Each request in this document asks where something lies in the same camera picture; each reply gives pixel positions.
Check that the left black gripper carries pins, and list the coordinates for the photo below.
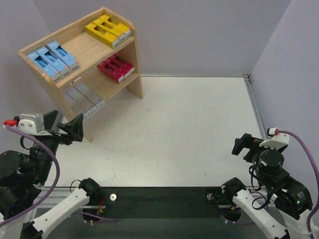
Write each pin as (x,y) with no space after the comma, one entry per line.
(59,136)

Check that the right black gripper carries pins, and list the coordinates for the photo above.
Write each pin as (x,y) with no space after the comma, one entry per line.
(250,148)

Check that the silver toothpaste box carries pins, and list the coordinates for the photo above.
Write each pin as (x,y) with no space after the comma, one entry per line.
(91,95)
(79,109)
(86,105)

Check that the blue toothpaste box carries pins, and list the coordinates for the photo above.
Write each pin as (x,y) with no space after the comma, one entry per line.
(53,60)
(47,68)
(66,57)

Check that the pink toothpaste box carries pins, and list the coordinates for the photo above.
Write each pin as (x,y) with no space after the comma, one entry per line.
(123,64)
(125,72)
(111,72)

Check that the yellow toothpaste box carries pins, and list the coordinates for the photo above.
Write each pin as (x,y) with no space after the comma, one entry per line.
(105,37)
(105,27)
(120,27)

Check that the yellow toothpaste box front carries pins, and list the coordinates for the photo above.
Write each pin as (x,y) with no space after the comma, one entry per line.
(120,27)

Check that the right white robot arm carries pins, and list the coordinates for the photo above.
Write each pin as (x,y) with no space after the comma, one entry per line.
(288,210)

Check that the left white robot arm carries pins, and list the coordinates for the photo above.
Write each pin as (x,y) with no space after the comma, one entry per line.
(26,180)

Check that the wooden two-tier shelf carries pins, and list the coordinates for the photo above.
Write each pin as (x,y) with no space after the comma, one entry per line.
(89,52)

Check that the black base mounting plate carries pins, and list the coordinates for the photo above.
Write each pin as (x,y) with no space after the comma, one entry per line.
(118,203)

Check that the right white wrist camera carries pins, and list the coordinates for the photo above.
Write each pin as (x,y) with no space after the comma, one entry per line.
(276,139)

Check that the aluminium frame rail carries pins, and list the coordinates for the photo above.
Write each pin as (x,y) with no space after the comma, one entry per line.
(56,196)

